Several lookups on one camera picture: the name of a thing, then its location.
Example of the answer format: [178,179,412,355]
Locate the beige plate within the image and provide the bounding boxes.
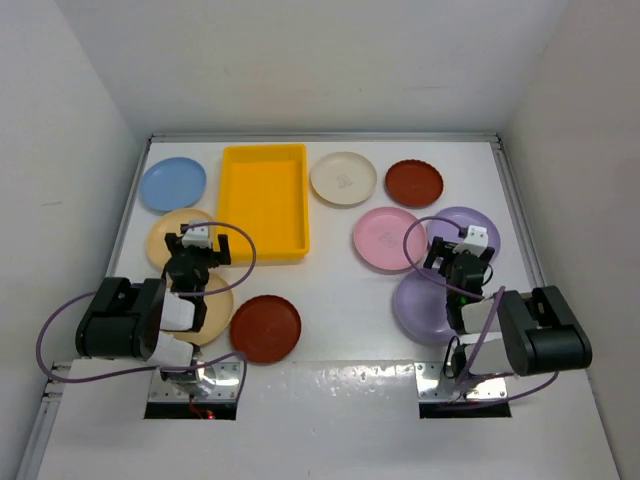
[160,290,234,346]
[146,208,213,270]

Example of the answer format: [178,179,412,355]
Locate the purple plate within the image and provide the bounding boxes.
[426,206,501,258]
[393,269,455,346]

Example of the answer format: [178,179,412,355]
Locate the pink plate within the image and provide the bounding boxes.
[352,207,417,272]

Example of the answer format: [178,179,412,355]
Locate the blue plate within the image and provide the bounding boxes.
[139,157,207,212]

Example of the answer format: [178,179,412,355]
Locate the red plate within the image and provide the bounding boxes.
[385,159,444,208]
[230,295,302,364]

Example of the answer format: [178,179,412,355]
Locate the red plate front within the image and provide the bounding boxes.
[230,295,302,364]

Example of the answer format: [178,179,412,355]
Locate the cream white plate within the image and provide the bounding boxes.
[310,152,378,206]

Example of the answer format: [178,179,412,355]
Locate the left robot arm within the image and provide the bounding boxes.
[75,227,231,399]

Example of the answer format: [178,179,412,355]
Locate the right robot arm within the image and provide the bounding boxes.
[424,237,593,383]

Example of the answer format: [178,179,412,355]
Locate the yellow plastic bin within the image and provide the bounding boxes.
[216,144,310,263]

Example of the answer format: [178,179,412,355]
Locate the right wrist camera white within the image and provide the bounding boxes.
[454,225,489,257]

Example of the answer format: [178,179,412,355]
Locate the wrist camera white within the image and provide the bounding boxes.
[181,220,211,248]
[454,225,489,257]

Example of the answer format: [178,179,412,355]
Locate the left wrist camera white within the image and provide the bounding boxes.
[181,220,211,248]

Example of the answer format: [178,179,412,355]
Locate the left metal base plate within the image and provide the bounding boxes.
[148,361,244,404]

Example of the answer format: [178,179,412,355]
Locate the metal base plate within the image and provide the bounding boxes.
[414,362,507,405]
[148,361,244,404]

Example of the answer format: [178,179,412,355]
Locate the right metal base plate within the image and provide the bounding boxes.
[414,362,507,405]

